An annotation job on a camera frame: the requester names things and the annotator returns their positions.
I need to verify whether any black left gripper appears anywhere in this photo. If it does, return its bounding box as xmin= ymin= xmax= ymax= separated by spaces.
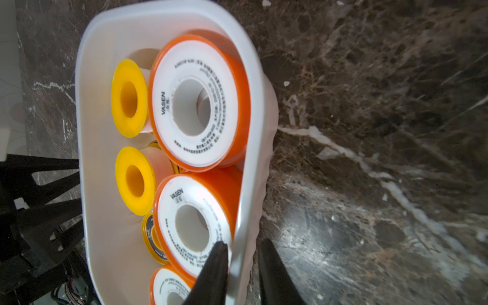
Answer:
xmin=1 ymin=155 xmax=90 ymax=304

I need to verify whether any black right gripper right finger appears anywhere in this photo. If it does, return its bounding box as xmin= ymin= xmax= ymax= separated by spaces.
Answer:
xmin=258 ymin=239 xmax=305 ymax=305

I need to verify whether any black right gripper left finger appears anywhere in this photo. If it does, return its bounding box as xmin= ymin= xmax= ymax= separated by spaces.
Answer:
xmin=183 ymin=241 xmax=229 ymax=305

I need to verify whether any orange white tape roll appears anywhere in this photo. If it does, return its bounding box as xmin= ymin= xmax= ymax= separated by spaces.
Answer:
xmin=149 ymin=264 xmax=195 ymax=305
xmin=153 ymin=166 xmax=243 ymax=279
xmin=149 ymin=34 xmax=251 ymax=172

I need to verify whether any white plastic storage box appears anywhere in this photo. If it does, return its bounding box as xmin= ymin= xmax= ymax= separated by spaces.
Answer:
xmin=75 ymin=1 xmax=278 ymax=304

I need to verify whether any yellow tape roll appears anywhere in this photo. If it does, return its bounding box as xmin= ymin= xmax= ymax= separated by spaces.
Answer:
xmin=115 ymin=145 xmax=179 ymax=216
xmin=111 ymin=58 xmax=153 ymax=138

